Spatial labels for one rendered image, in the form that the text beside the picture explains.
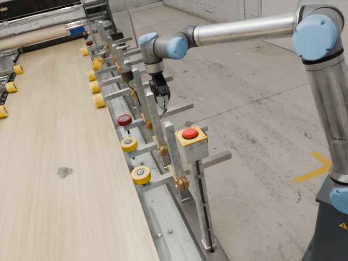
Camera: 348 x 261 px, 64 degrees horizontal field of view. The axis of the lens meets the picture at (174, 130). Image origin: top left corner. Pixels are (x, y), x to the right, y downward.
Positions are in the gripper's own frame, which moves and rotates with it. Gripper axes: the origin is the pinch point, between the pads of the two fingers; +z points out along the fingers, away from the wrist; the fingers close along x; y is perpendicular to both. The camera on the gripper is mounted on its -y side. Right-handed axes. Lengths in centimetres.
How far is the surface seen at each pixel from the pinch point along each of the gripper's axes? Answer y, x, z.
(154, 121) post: -12.8, 8.7, -2.1
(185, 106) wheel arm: 16.4, -16.3, 12.5
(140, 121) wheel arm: 16.4, 12.2, 12.5
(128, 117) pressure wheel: 16.1, 18.1, 7.6
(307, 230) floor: -36, -67, 98
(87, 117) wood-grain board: 33, 40, 8
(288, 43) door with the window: 230, -261, 89
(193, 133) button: -63, 7, -25
